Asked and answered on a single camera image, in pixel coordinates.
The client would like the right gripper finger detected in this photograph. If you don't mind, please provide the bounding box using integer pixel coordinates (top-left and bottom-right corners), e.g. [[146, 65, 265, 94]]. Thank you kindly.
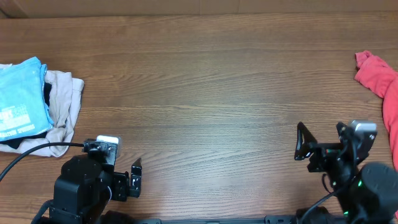
[[336, 122, 350, 140], [294, 122, 318, 161]]

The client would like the light blue t-shirt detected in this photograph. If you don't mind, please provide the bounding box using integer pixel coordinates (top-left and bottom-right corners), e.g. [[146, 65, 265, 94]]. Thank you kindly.
[[1, 57, 53, 141]]

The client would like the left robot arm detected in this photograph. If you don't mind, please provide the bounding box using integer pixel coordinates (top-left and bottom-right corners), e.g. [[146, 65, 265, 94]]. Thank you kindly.
[[32, 153, 142, 224]]

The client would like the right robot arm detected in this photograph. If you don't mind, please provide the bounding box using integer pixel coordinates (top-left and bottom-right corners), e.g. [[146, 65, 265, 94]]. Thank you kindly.
[[294, 120, 397, 223]]

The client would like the red garment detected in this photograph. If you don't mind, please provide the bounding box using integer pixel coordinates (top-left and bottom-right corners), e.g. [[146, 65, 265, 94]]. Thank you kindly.
[[354, 50, 397, 169]]

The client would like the beige folded garment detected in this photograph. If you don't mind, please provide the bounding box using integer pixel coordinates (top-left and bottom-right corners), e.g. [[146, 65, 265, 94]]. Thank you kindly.
[[1, 70, 84, 154]]

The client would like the black folded garment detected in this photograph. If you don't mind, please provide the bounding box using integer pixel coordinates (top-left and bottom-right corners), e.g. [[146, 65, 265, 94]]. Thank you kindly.
[[1, 83, 52, 149]]

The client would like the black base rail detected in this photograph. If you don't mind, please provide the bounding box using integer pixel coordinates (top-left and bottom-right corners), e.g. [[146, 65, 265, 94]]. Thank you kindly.
[[96, 211, 298, 224]]

